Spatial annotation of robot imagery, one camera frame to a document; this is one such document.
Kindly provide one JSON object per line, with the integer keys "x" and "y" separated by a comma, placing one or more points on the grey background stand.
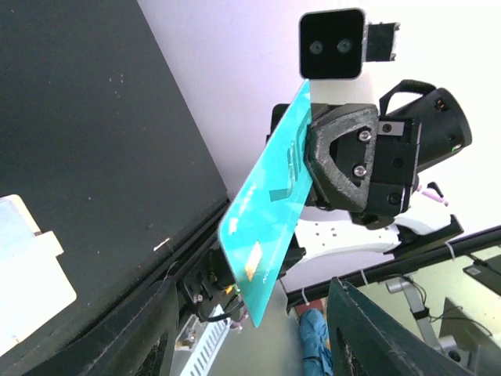
{"x": 415, "y": 297}

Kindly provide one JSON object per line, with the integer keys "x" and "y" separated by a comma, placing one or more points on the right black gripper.
{"x": 361, "y": 162}

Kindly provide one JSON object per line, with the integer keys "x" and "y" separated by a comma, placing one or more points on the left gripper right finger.
{"x": 365, "y": 340}

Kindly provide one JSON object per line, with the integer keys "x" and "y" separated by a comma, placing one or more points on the blue cloth in background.
{"x": 316, "y": 356}

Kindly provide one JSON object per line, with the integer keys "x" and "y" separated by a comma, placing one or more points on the teal VIP credit card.
{"x": 259, "y": 224}

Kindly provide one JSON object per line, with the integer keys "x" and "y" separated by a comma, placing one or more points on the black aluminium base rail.
{"x": 109, "y": 261}

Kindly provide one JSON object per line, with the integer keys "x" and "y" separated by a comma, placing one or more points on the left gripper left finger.
{"x": 135, "y": 340}

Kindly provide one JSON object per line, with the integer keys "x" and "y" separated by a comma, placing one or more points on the tan card holder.
{"x": 34, "y": 287}

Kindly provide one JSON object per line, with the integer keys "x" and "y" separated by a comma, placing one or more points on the white slotted cable duct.
{"x": 197, "y": 346}

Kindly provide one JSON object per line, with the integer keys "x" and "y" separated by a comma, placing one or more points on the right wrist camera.
{"x": 334, "y": 45}

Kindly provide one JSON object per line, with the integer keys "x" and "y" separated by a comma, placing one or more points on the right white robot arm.
{"x": 444, "y": 133}

